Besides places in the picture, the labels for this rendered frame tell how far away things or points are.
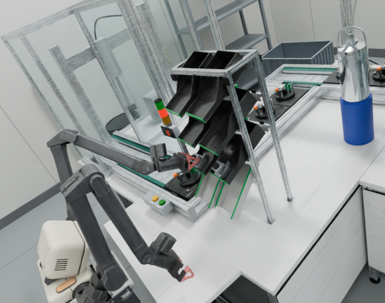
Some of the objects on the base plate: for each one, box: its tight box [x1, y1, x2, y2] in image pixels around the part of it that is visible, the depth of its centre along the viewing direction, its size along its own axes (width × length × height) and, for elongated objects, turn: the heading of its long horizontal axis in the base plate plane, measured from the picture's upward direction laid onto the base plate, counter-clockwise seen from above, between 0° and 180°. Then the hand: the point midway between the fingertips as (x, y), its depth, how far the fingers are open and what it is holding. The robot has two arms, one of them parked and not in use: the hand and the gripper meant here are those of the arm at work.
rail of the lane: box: [111, 164, 199, 223], centre depth 205 cm, size 6×89×11 cm, turn 69°
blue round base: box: [340, 93, 374, 145], centre depth 178 cm, size 16×16×27 cm
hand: (194, 159), depth 152 cm, fingers closed on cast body, 4 cm apart
